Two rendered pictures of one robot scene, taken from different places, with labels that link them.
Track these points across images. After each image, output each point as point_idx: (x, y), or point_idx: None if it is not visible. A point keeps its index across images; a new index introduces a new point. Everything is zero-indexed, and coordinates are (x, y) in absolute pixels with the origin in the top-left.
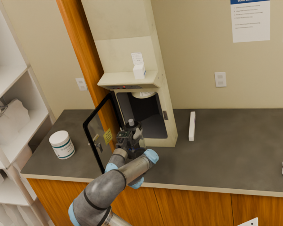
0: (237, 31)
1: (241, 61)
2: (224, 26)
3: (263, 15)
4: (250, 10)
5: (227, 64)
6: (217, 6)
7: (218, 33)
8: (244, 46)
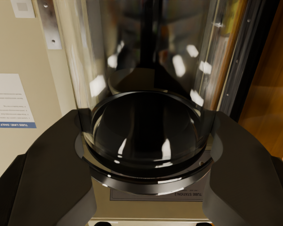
0: (16, 89)
1: None
2: (35, 97)
3: None
4: (8, 113)
5: (15, 34)
6: (49, 121)
7: (42, 88)
8: (0, 66)
